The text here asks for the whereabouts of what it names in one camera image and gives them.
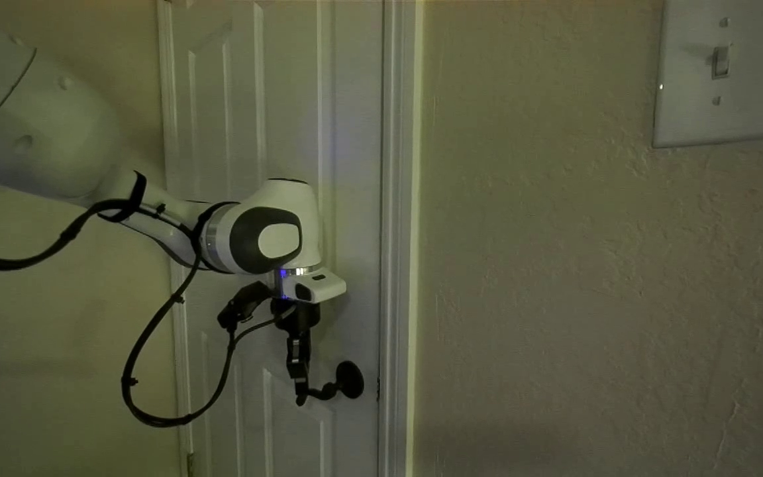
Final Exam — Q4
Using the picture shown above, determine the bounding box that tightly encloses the black strap on arm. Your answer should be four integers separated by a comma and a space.
95, 166, 151, 226

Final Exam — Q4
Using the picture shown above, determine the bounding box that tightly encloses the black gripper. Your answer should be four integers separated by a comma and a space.
270, 296, 324, 409

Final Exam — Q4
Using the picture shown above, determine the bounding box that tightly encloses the black looping cable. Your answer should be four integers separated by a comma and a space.
0, 193, 282, 429

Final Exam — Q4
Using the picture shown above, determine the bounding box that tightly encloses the black lever door handle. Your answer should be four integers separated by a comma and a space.
302, 357, 367, 405

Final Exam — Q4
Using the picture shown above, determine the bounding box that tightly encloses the white door frame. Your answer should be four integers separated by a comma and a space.
377, 0, 428, 477

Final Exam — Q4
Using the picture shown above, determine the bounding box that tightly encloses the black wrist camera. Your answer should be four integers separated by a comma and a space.
214, 279, 277, 336

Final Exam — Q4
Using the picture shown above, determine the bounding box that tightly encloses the white light switch plate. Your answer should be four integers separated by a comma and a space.
653, 0, 763, 150

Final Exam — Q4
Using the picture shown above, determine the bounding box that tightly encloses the white panel door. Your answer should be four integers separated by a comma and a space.
155, 0, 388, 477

